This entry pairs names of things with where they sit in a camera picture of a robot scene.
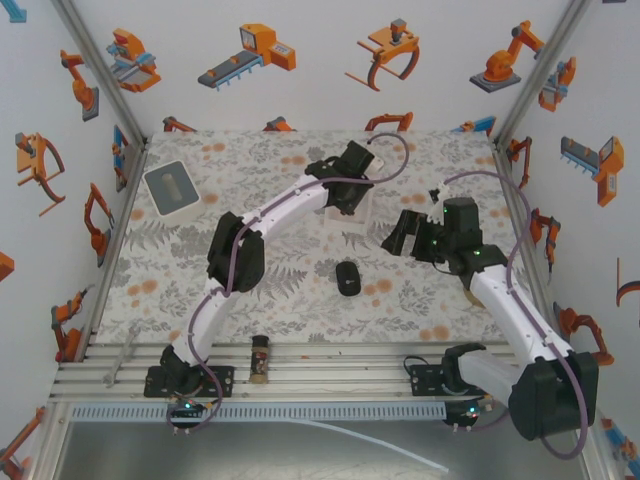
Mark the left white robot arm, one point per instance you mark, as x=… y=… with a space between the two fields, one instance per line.
x=280 y=210

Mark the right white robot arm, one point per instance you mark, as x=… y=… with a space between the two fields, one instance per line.
x=510 y=310

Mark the white square bin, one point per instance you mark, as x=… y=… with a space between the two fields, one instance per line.
x=186 y=210

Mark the clear plastic box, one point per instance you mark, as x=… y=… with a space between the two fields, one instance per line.
x=362 y=220

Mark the black computer mouse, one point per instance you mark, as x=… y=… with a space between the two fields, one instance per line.
x=348 y=278

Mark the floral table mat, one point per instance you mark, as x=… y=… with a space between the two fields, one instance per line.
x=300 y=310

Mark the brown spice jar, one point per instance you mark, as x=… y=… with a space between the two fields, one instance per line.
x=259 y=360

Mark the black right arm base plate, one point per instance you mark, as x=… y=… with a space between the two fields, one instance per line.
x=425 y=377

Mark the aluminium rail platform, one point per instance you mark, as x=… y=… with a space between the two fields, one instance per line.
x=325 y=372

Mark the aluminium frame post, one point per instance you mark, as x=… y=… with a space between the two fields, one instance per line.
x=100 y=75
x=540 y=70

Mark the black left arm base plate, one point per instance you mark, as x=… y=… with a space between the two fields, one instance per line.
x=155 y=382

